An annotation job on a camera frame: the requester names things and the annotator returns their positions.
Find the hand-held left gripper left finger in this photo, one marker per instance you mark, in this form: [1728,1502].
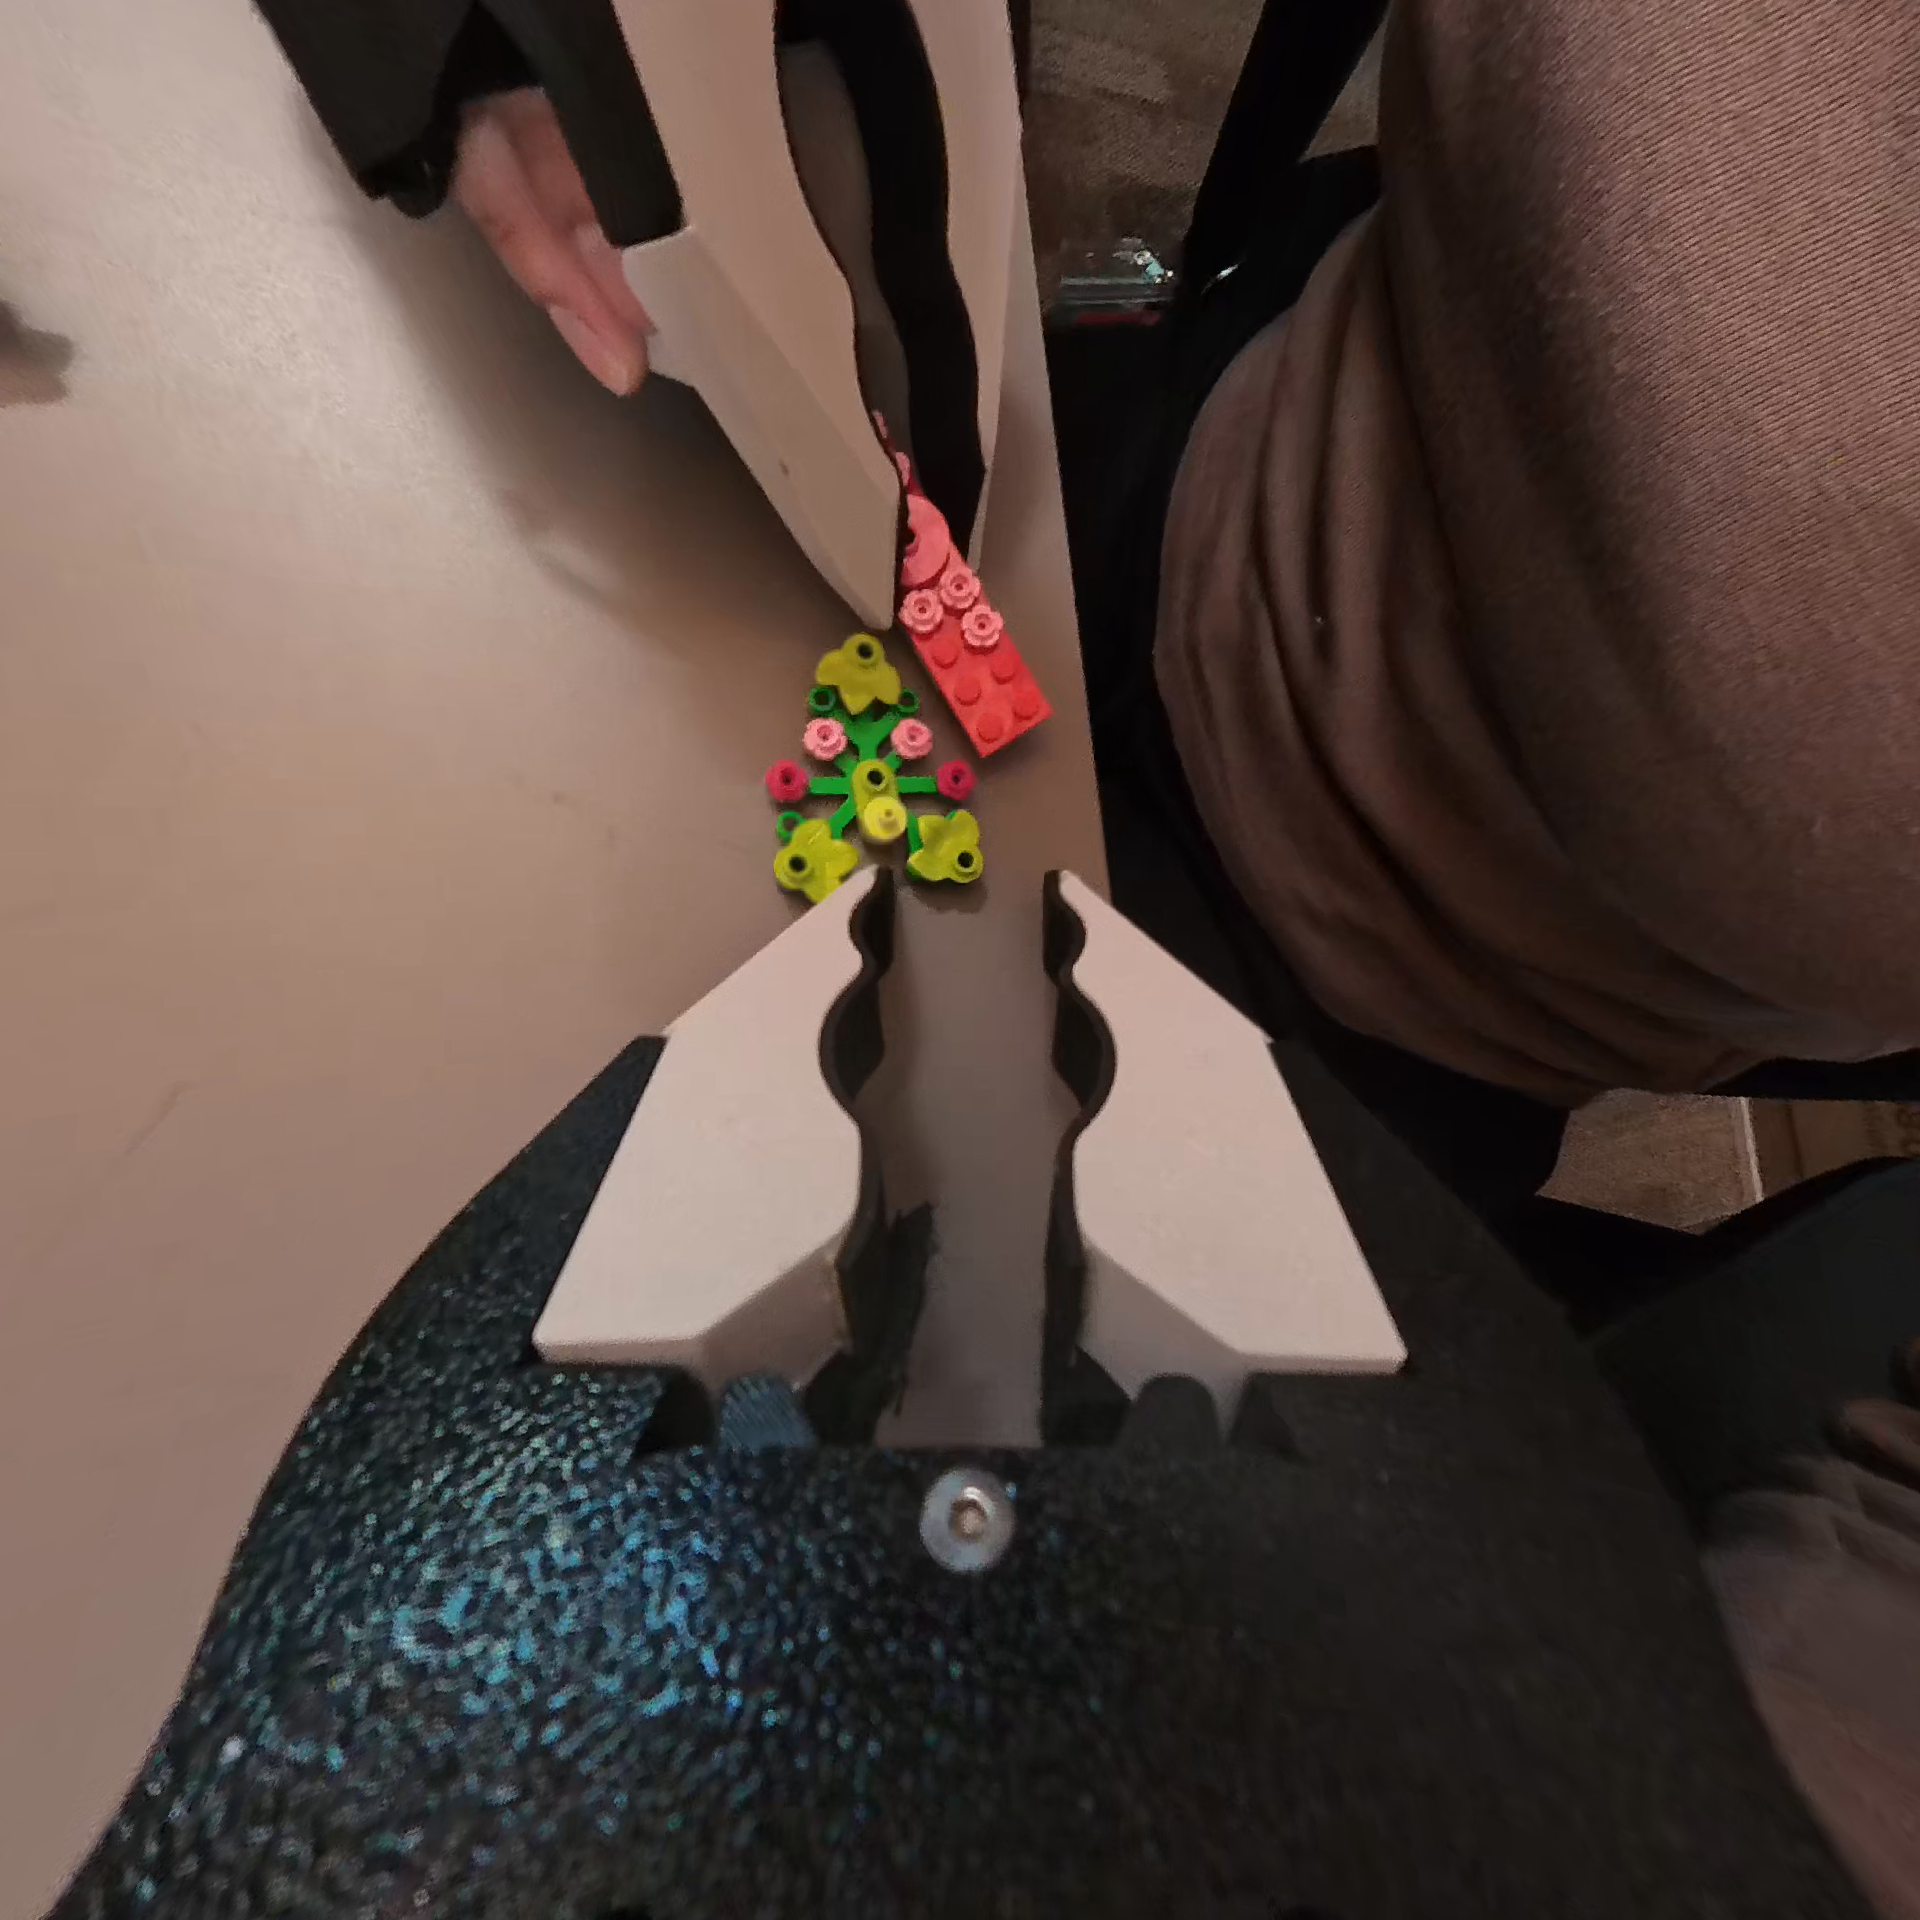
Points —
[705,1201]

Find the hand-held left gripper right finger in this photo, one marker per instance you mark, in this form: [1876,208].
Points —
[1215,1201]

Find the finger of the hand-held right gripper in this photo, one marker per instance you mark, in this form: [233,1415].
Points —
[765,389]
[1001,240]

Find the red lego plate pink flowers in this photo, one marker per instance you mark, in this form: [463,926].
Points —
[990,691]

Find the green lego plant with flowers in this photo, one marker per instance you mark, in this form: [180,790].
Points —
[870,780]

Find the person's right forearm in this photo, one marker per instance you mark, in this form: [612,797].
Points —
[405,91]

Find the person's right hand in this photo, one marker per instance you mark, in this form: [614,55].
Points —
[546,240]

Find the clear plastic packet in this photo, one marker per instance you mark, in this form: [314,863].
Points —
[1118,284]

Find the person's brown shirt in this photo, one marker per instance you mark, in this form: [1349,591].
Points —
[1501,600]

